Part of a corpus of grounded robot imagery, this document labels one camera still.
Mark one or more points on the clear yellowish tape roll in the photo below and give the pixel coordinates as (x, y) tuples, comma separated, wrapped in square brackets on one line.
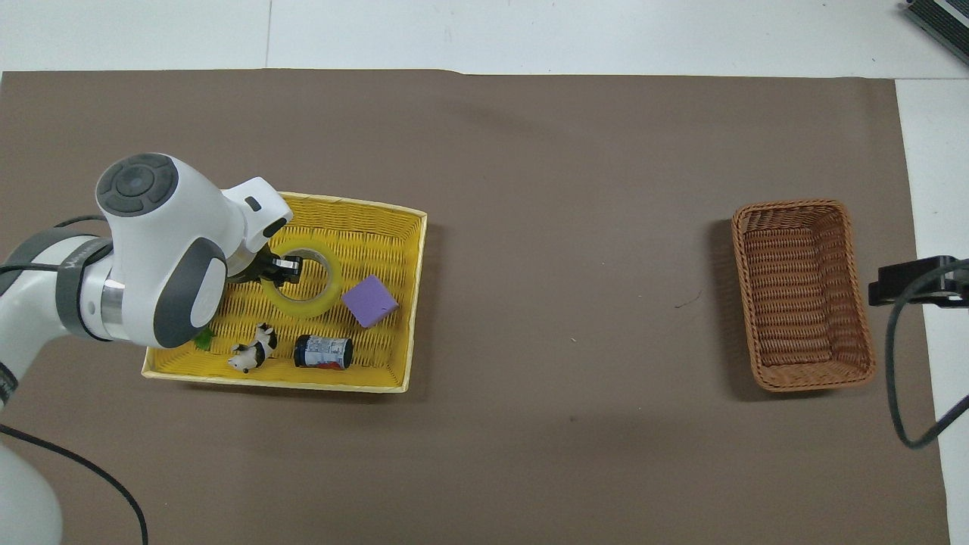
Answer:
[(310, 307)]

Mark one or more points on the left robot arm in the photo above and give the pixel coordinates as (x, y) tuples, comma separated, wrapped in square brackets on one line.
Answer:
[(163, 227)]

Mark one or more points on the yellow woven basket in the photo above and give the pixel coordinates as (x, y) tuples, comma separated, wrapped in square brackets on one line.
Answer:
[(378, 242)]

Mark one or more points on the brown wicker basket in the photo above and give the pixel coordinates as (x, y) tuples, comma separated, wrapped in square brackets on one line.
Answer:
[(802, 295)]

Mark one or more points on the purple square block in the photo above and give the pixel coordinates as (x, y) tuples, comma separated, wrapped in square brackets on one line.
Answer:
[(369, 301)]

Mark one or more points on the dark blue labelled can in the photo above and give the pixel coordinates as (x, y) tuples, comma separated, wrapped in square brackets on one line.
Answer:
[(324, 352)]

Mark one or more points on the black and white cow figurine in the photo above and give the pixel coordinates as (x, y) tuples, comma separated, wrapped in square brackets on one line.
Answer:
[(257, 350)]

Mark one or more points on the small green leaf toy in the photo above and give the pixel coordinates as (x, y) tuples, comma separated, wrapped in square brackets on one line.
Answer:
[(204, 339)]

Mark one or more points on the black stand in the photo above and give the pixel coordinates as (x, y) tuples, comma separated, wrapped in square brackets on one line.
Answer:
[(908, 281)]

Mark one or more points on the dark grey equipment case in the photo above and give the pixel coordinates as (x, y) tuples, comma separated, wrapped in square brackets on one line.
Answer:
[(942, 17)]

